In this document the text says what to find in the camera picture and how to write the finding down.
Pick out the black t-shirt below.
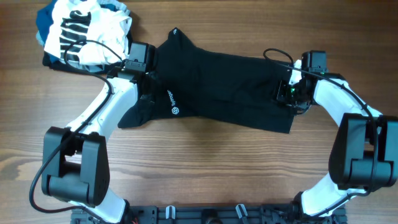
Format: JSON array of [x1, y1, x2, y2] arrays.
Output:
[[123, 28, 295, 133]]

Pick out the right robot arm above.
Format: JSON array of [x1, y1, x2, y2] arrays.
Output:
[[275, 50, 397, 222]]

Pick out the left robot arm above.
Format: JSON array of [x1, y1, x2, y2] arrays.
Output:
[[29, 42, 155, 223]]

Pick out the white black-print t-shirt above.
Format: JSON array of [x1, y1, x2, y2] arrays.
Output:
[[44, 0, 132, 65]]

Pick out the blue folded garment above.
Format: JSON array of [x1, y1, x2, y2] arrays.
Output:
[[35, 0, 59, 67]]

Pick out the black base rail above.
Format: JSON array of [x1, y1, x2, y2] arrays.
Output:
[[70, 203, 348, 224]]

